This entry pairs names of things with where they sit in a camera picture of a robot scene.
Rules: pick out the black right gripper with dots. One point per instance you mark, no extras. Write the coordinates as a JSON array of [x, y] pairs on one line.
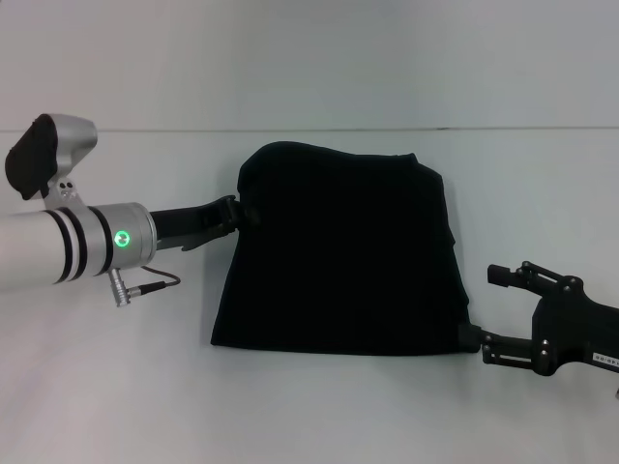
[[570, 328]]

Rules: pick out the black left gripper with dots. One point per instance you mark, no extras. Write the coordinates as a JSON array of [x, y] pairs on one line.
[[179, 227]]

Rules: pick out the black shirt with FREE print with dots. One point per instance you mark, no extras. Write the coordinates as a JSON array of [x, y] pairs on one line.
[[338, 251]]

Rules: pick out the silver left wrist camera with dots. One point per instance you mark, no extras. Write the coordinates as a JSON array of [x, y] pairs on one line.
[[53, 150]]

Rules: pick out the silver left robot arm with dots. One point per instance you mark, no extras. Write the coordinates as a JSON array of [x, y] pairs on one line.
[[48, 246]]

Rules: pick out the silver flange connector plug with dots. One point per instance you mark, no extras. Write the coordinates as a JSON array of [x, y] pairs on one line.
[[121, 287]]

